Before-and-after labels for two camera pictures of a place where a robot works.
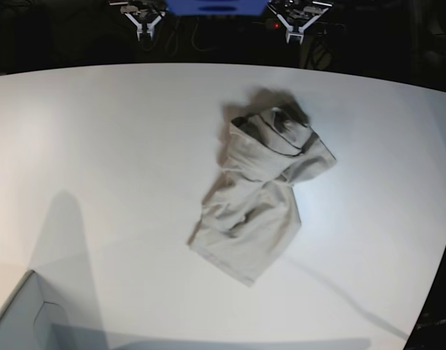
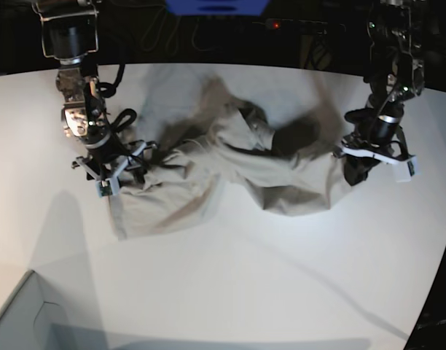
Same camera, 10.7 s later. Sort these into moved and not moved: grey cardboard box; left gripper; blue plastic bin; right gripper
Moved: right gripper; left gripper
Not moved: blue plastic bin; grey cardboard box
